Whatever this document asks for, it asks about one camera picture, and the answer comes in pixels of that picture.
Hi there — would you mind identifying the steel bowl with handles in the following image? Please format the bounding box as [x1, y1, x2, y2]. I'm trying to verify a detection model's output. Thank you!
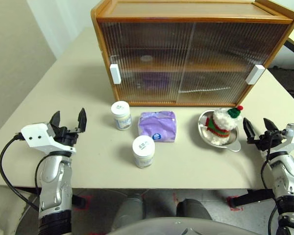
[197, 109, 242, 153]

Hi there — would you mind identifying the white plush snowman toy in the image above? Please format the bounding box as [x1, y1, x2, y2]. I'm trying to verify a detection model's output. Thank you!
[203, 105, 244, 147]

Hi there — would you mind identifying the black table foot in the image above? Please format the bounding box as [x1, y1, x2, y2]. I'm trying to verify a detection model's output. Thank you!
[72, 194, 87, 210]
[229, 188, 275, 209]

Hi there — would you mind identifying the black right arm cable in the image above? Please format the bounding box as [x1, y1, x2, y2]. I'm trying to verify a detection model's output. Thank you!
[260, 130, 289, 235]

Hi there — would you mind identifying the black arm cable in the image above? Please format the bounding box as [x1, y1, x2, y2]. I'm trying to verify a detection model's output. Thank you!
[260, 130, 289, 235]
[0, 133, 40, 212]

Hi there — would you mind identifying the grey robot torso cover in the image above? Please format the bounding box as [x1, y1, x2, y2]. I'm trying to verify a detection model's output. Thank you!
[111, 216, 236, 235]

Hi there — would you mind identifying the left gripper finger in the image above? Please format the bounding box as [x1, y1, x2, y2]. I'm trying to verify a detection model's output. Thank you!
[74, 107, 88, 133]
[49, 110, 63, 131]

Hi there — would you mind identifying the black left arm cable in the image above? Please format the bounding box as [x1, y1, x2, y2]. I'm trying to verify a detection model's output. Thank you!
[0, 133, 40, 212]

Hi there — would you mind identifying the ribbed clear sliding door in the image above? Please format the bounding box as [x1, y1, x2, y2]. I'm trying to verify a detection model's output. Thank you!
[177, 23, 291, 105]
[99, 22, 196, 103]

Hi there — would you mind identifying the purple tissue pack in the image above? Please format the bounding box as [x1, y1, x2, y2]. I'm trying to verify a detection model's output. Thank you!
[138, 111, 177, 143]

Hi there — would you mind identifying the grey robot left leg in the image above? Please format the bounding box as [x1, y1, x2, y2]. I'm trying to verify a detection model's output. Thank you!
[112, 193, 144, 231]

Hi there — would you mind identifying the grey robot right leg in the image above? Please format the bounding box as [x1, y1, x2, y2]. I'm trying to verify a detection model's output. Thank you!
[175, 198, 213, 221]

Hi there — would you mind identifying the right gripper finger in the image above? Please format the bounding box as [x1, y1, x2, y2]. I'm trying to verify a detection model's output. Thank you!
[242, 117, 257, 144]
[263, 117, 281, 134]

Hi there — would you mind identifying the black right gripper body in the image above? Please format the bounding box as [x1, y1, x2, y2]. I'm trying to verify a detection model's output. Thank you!
[255, 129, 289, 153]

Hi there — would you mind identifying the white door handle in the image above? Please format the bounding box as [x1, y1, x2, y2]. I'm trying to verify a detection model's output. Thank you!
[245, 64, 265, 85]
[109, 64, 122, 85]

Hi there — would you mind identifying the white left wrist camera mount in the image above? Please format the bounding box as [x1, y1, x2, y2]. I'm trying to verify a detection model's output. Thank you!
[19, 122, 77, 154]

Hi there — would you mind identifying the grey robot leg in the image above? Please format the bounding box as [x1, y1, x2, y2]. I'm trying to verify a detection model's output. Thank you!
[112, 193, 144, 231]
[175, 198, 213, 221]

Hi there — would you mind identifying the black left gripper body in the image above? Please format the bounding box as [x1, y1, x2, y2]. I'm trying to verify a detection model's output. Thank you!
[52, 124, 80, 150]

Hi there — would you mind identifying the wooden cabinet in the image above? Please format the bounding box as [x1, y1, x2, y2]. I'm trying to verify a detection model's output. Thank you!
[91, 0, 294, 108]

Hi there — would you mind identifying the white jar with label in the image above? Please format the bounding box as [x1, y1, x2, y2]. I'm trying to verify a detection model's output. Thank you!
[110, 100, 132, 131]
[132, 136, 156, 169]

